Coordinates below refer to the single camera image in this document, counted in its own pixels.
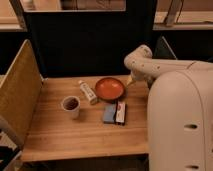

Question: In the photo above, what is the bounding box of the red white black box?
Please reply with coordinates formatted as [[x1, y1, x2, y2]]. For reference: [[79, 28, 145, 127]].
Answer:
[[115, 101, 126, 125]]

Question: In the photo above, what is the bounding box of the blue sponge block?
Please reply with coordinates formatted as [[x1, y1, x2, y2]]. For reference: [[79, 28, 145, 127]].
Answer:
[[102, 104, 116, 123]]

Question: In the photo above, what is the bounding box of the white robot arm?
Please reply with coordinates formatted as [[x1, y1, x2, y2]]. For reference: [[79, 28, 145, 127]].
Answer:
[[124, 45, 213, 171]]

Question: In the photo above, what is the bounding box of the dark panel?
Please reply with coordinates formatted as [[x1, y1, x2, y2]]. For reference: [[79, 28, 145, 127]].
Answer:
[[24, 0, 157, 77], [154, 36, 177, 60]]

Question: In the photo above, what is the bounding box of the wooden left side panel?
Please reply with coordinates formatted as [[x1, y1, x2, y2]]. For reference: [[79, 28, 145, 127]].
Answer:
[[0, 39, 42, 148]]

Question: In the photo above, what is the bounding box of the orange ceramic bowl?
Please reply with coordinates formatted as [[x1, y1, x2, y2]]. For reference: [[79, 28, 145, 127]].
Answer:
[[95, 77, 125, 101]]

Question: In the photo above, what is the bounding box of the dark right side panel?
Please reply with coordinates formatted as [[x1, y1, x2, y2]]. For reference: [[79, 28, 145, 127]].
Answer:
[[154, 36, 177, 60]]

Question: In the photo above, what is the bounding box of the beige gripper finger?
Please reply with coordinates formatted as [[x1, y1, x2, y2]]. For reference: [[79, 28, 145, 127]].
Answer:
[[126, 75, 135, 86]]

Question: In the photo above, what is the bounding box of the dark back panel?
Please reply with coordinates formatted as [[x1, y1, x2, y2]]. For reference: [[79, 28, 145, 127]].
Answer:
[[24, 0, 157, 77]]

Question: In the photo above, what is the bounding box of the white tube bottle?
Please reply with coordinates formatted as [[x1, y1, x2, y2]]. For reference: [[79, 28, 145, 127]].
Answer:
[[79, 80, 98, 105]]

